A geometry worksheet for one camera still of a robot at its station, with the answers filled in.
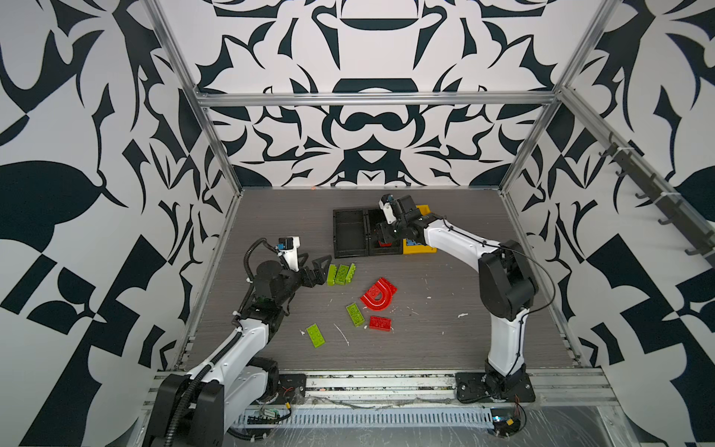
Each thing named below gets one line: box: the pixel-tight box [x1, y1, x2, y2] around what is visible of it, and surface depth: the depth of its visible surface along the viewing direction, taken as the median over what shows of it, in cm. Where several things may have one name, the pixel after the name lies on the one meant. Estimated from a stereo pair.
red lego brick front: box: [368, 315, 392, 332], surface depth 87 cm
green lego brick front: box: [306, 323, 326, 349], surface depth 85 cm
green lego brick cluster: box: [326, 262, 357, 286], surface depth 95 cm
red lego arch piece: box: [360, 277, 398, 312], surface depth 91 cm
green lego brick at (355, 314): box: [345, 301, 365, 327], surface depth 88 cm
